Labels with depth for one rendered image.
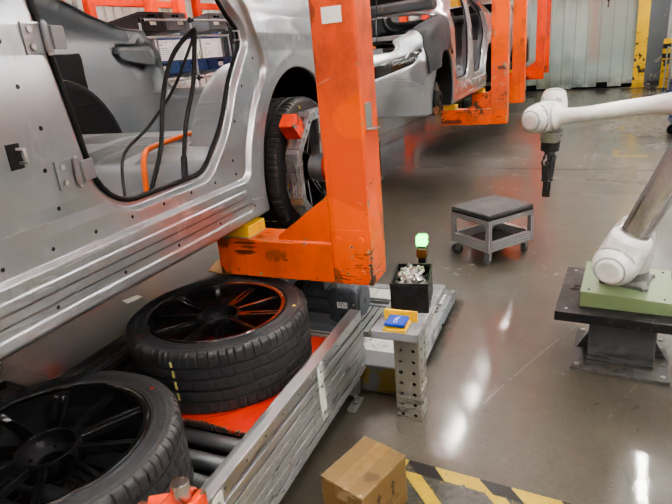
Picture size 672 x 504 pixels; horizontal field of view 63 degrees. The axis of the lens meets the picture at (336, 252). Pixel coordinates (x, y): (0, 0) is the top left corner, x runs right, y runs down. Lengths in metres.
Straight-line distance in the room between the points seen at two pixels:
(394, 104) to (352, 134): 3.15
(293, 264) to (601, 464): 1.28
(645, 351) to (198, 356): 1.76
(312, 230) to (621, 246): 1.13
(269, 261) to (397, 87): 3.09
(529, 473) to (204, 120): 1.84
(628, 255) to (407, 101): 3.22
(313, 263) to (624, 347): 1.33
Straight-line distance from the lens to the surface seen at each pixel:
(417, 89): 5.13
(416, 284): 1.96
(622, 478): 2.11
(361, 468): 1.77
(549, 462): 2.11
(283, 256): 2.18
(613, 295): 2.44
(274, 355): 1.88
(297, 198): 2.44
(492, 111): 6.07
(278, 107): 2.56
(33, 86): 1.57
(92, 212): 1.66
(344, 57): 1.91
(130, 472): 1.42
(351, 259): 2.05
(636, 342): 2.58
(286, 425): 1.73
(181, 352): 1.85
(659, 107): 2.32
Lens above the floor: 1.35
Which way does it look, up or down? 20 degrees down
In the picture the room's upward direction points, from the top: 5 degrees counter-clockwise
